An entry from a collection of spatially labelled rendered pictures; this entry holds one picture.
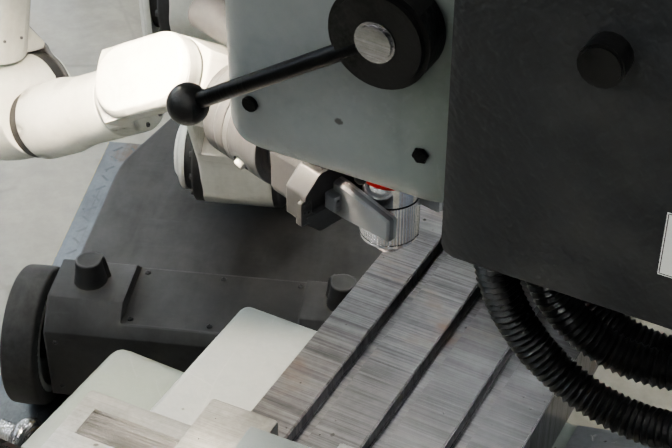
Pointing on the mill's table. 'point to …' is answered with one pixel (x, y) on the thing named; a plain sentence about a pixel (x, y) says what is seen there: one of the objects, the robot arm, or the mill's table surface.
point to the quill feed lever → (346, 45)
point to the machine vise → (117, 426)
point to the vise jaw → (223, 426)
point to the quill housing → (295, 137)
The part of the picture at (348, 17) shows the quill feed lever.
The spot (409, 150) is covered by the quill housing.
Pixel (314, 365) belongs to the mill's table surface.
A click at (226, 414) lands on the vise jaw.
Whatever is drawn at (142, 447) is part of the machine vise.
